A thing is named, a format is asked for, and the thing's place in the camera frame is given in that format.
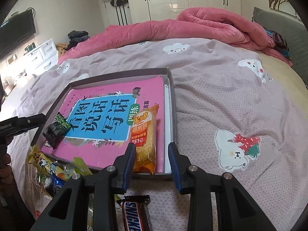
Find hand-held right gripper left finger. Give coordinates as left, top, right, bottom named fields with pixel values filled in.
left=30, top=142, right=137, bottom=231

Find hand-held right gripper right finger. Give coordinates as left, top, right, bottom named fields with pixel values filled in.
left=168, top=142, right=277, bottom=231

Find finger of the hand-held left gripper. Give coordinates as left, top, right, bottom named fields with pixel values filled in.
left=13, top=114, right=47, bottom=136

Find orange rice cracker packet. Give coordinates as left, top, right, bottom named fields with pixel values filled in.
left=131, top=104, right=160, bottom=175

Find green and black snack packet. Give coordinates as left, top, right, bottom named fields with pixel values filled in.
left=42, top=112, right=73, bottom=149

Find yellow cartoon snack packet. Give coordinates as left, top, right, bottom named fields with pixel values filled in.
left=29, top=145, right=57, bottom=174

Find yellow-green snack packet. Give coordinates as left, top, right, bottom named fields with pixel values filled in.
left=72, top=157, right=93, bottom=177

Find brown chocolate bar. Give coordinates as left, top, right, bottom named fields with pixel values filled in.
left=120, top=195, right=153, bottom=231

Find white drawer cabinet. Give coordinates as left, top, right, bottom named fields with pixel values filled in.
left=25, top=38, right=59, bottom=74

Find blue cookie packet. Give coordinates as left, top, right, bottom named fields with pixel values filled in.
left=50, top=173, right=66, bottom=196

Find yellow knitted cloth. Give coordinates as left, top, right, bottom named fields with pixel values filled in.
left=56, top=43, right=68, bottom=58

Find pink book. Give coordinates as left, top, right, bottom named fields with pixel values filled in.
left=40, top=75, right=166, bottom=174

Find mauve printed bed cover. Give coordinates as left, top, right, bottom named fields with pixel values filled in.
left=7, top=37, right=306, bottom=231

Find black television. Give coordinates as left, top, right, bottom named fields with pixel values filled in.
left=0, top=11, right=36, bottom=58

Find pile of dark clothes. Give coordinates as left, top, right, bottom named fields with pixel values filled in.
left=67, top=30, right=89, bottom=51

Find pink quilt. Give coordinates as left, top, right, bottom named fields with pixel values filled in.
left=58, top=8, right=293, bottom=68

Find beige bed sheet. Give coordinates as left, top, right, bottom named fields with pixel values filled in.
left=259, top=52, right=308, bottom=116

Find striped dark clothes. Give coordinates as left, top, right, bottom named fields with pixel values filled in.
left=263, top=28, right=293, bottom=59

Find grey padded headboard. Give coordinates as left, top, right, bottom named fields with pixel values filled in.
left=251, top=7, right=308, bottom=82

